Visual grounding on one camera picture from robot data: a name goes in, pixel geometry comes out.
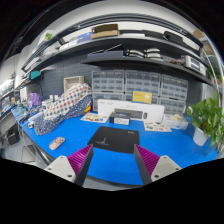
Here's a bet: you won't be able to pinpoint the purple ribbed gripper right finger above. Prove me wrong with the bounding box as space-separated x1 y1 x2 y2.
134 144 181 185

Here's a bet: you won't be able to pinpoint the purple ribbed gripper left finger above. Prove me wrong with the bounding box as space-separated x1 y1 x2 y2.
45 144 93 186

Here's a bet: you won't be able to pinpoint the black mouse pad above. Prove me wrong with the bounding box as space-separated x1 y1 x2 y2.
88 126 139 154

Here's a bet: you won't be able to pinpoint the printed leaflet right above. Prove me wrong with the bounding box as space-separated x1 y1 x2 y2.
144 122 171 132

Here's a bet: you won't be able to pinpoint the printed leaflet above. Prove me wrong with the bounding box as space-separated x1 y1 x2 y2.
81 113 108 123
144 122 171 132

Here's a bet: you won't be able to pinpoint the clear plastic container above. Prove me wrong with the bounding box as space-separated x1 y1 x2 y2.
164 114 188 130

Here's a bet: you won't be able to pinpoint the printed leaflet left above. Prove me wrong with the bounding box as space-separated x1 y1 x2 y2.
81 113 108 123

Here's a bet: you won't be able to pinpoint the white keyboard box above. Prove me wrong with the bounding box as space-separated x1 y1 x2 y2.
98 99 165 122

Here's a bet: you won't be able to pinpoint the small black box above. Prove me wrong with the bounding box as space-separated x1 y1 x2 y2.
109 112 130 125

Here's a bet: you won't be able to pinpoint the checkered and dotted cloth bundle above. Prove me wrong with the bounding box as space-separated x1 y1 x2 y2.
34 83 92 135

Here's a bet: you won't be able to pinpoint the yellow card label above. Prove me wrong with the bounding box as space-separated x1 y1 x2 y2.
132 91 152 104

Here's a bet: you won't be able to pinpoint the green potted plant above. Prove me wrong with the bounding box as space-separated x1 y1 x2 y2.
186 91 224 151

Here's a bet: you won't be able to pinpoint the grey drawer organizer cabinets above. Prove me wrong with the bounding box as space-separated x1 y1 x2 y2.
92 70 188 114

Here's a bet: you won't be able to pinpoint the purple plastic bag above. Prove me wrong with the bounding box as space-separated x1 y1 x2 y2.
29 93 41 107

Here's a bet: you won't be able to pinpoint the white woven basket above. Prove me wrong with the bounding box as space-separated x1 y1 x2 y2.
64 76 84 91

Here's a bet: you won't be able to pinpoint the dark metal shelf unit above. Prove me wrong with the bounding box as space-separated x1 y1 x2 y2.
22 13 208 83

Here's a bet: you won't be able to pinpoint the brown cardboard box on shelf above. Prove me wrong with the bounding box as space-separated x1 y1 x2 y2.
91 24 120 39

